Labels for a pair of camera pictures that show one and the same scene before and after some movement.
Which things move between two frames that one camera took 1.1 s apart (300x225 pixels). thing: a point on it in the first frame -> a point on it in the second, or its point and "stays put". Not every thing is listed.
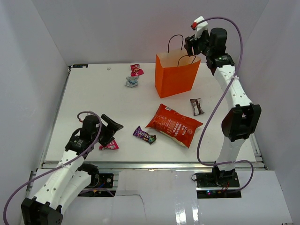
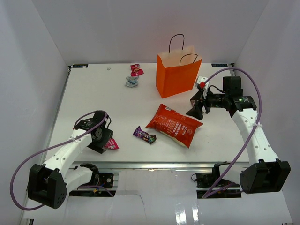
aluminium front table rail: [143, 166] stays put
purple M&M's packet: [139, 133] stays put
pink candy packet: [111, 146] stays put
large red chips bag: [180, 128] stays put
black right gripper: [189, 47] -> [196, 111]
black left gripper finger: [112, 127] -> [101, 149]
